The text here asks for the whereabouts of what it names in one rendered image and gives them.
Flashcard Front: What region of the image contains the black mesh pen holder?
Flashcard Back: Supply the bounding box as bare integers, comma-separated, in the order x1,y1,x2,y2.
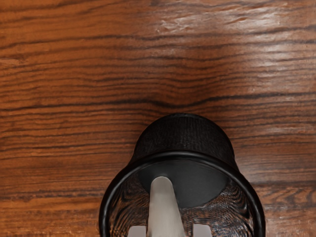
98,113,267,237

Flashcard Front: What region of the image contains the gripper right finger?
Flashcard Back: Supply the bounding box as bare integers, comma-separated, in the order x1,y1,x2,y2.
193,224,213,237

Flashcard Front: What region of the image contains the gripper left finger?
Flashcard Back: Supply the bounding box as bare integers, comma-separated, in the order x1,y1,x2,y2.
128,225,149,237

